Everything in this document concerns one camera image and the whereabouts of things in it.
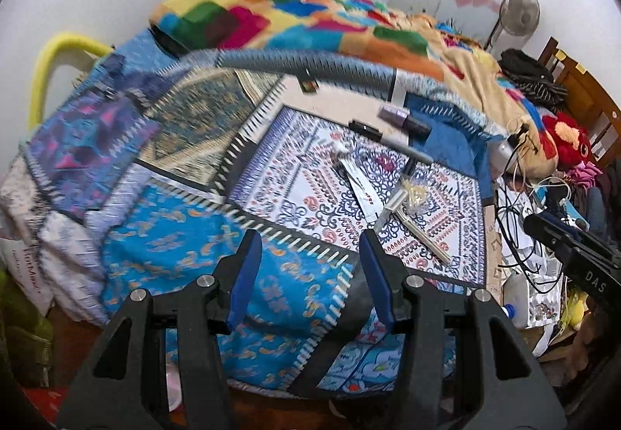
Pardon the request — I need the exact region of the black striped clothes pile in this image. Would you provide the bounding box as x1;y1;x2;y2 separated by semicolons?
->
499;49;568;108

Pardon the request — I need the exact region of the white paper wrapper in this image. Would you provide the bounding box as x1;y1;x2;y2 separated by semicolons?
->
335;153;382;222

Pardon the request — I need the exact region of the yellow foam tube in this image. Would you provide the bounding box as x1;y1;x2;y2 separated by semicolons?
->
28;33;114;130

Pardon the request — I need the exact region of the purple tube with black cap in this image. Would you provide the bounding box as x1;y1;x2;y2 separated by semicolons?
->
379;104;432;137

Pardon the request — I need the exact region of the patchwork printed bedspread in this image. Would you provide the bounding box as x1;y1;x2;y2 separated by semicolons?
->
0;29;488;399

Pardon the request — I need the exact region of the tangle of cables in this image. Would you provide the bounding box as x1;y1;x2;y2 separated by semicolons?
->
492;119;573;299

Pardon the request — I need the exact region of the pink bowl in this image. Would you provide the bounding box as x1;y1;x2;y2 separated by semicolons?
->
165;359;182;411

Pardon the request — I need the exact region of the small clear plastic bag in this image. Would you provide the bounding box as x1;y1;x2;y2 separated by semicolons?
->
398;178;430;217

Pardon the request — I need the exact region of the white plastic bag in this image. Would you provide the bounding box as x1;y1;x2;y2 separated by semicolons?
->
0;211;54;314

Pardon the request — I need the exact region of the grey ribbed hose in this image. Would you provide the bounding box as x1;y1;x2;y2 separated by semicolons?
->
177;49;406;103

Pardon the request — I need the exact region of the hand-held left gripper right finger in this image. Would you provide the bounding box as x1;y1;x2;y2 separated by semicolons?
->
359;231;568;430

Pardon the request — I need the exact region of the red plush toy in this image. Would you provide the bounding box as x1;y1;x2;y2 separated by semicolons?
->
541;112;605;166

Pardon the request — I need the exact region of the grey marker pen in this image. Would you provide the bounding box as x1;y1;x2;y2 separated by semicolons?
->
388;139;434;165

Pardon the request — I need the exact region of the colourful patch fleece blanket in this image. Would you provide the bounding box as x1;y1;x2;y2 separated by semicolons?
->
148;0;559;178

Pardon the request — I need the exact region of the brown wooden chair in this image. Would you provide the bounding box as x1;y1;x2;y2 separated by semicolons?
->
536;37;621;169

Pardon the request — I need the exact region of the green patterned bag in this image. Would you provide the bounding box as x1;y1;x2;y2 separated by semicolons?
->
0;265;54;387

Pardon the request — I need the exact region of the grey rounded device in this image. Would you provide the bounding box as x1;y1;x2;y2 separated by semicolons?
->
487;139;515;178

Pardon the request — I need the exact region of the white plastic bottle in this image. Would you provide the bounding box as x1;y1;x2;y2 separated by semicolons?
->
500;272;534;331

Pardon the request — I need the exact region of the standing fan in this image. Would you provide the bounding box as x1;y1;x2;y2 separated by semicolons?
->
485;0;541;54

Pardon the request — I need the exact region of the red paper bag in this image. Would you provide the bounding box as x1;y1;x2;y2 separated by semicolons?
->
24;388;69;411

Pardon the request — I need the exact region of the black rectangular box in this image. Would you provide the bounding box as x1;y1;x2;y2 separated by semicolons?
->
348;119;382;142

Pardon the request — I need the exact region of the beige flat strip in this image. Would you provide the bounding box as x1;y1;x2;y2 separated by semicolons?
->
394;209;451;264

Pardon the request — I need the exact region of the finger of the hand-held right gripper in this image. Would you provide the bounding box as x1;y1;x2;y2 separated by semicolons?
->
523;214;583;261
541;211;621;252

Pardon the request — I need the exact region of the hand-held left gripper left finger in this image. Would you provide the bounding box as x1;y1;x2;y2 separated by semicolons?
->
57;230;263;430

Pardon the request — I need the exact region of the silver metal tool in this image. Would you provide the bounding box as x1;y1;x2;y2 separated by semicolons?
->
373;190;411;233

